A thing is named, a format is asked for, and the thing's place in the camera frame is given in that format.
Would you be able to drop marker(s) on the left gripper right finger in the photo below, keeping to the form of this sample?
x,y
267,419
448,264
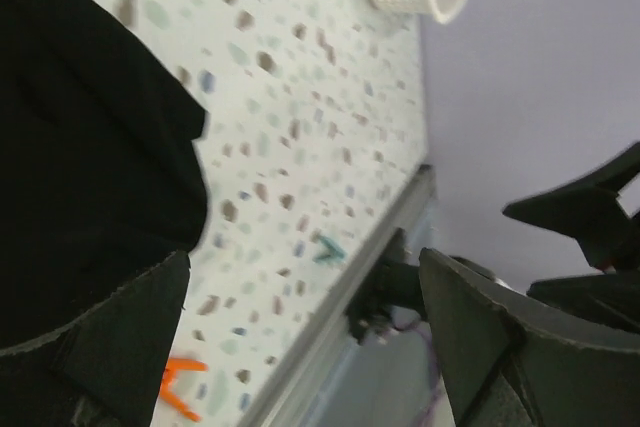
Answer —
x,y
509,360

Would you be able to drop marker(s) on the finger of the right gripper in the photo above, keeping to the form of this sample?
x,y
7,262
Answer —
x,y
587,210
606,299

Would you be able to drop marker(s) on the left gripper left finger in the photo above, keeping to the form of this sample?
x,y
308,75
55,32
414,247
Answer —
x,y
106,368

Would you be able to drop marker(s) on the orange clothespin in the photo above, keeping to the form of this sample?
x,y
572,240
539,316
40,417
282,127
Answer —
x,y
178,372

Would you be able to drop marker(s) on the black underwear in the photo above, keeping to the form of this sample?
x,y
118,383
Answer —
x,y
99,176

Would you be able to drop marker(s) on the light teal clothespin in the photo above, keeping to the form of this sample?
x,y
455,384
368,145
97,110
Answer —
x,y
331,252

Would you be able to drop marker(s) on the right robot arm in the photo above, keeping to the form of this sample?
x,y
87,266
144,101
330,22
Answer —
x,y
394,283

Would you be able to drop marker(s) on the aluminium rail frame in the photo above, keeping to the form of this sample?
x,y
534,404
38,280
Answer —
x,y
294,386

